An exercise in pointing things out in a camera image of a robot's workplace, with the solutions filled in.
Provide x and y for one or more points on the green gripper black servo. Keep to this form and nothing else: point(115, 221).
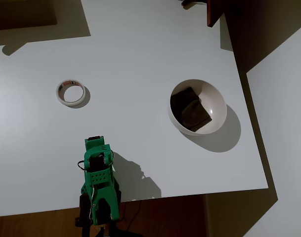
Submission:
point(94, 139)

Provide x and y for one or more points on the white tape roll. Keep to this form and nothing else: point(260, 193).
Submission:
point(59, 95)

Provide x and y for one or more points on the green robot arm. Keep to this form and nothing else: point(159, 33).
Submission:
point(100, 177)

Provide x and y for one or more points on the dark folded cloth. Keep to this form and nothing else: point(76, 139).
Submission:
point(189, 108)

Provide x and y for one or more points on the white round bowl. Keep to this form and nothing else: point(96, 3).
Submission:
point(214, 98)

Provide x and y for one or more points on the dark brown furniture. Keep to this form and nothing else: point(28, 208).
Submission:
point(21, 12)

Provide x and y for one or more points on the small black object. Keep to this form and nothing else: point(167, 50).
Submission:
point(189, 2)

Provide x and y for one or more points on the brown wooden board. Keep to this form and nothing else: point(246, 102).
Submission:
point(213, 12)

